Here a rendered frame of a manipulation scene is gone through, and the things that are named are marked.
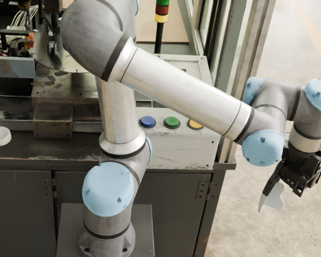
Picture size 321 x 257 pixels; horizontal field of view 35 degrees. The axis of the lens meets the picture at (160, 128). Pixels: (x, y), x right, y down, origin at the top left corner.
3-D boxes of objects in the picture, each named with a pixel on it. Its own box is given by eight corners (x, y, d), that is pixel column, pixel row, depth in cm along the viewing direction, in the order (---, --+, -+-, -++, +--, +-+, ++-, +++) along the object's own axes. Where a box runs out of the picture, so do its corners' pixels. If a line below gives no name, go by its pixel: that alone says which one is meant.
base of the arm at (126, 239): (135, 265, 127) (138, 241, 121) (74, 265, 126) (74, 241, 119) (134, 217, 139) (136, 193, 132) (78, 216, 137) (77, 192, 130)
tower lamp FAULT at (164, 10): (167, 8, 176) (168, 0, 174) (168, 15, 172) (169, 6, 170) (154, 7, 175) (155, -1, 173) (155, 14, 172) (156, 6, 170)
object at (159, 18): (166, 17, 178) (167, 8, 176) (167, 23, 175) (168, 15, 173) (154, 16, 177) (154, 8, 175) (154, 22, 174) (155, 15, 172)
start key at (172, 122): (177, 121, 149) (178, 116, 147) (179, 130, 146) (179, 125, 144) (164, 121, 148) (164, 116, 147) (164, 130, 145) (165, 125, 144)
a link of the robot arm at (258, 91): (243, 97, 100) (299, 110, 99) (250, 67, 109) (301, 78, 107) (236, 127, 106) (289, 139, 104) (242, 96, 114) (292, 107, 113)
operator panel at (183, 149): (208, 145, 163) (216, 109, 153) (213, 170, 155) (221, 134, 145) (120, 143, 160) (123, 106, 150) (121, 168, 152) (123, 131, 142)
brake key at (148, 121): (153, 121, 148) (154, 115, 147) (154, 130, 145) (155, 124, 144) (139, 120, 148) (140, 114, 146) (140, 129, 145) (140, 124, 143)
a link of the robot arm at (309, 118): (304, 71, 106) (345, 80, 105) (290, 111, 114) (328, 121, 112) (302, 93, 100) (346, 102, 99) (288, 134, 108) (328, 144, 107)
